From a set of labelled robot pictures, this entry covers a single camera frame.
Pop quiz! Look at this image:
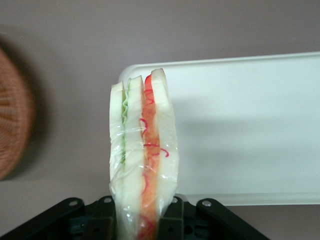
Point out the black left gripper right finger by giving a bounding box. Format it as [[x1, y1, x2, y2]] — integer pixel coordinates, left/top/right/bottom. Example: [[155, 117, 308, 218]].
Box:
[[159, 196, 271, 240]]

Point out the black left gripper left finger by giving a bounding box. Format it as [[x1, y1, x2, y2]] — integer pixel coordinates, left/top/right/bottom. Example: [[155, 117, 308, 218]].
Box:
[[0, 195, 118, 240]]

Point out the plastic-wrapped triangle sandwich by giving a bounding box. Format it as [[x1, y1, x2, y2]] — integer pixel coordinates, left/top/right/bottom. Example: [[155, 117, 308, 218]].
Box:
[[109, 67, 181, 240]]

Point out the cream plastic tray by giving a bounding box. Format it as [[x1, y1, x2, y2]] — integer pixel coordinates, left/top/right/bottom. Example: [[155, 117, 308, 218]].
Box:
[[117, 51, 320, 207]]

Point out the brown wicker basket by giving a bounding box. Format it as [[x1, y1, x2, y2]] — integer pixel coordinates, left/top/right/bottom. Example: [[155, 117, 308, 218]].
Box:
[[0, 47, 36, 181]]

